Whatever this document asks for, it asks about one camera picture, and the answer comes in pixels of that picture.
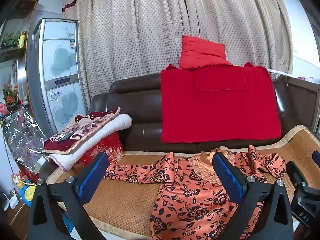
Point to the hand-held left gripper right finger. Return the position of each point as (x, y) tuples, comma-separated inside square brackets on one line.
[(227, 175)]

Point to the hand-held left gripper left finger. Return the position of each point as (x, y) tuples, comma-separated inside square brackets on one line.
[(92, 177)]

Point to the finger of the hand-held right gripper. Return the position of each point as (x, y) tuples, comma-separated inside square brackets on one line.
[(316, 156), (295, 173)]

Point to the orange floral garment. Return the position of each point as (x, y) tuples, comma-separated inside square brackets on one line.
[(195, 205)]

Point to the woven straw mat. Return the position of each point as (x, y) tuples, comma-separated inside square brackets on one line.
[(120, 205)]

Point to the white folded quilt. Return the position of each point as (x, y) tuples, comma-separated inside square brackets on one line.
[(105, 135)]

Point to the black remote control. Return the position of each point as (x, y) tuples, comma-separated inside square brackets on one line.
[(64, 138)]

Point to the maroon floral folded blanket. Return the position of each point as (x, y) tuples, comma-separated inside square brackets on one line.
[(82, 130)]

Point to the red blanket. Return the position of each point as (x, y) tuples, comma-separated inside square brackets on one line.
[(220, 110)]

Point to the yellow and blue toy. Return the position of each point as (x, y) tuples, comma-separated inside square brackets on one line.
[(27, 193)]

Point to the clear plastic sheet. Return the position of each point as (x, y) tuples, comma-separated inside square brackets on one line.
[(22, 140)]

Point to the brown leather sofa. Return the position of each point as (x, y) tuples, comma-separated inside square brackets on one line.
[(140, 105)]

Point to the white pipe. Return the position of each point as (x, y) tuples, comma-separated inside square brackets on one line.
[(280, 72)]

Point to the standing air conditioner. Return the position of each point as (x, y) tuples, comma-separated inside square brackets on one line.
[(60, 80)]

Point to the red artificial flowers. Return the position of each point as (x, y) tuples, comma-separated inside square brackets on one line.
[(11, 96)]

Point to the red pillow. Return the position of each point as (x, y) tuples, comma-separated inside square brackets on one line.
[(200, 52)]

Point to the yellow bottle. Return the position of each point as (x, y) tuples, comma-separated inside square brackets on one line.
[(22, 40)]

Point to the beige dotted curtain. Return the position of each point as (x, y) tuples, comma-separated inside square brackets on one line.
[(150, 30)]

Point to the wooden cabinet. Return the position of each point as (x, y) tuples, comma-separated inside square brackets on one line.
[(22, 7)]

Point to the wooden frame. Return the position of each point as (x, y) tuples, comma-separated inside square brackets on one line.
[(300, 100)]

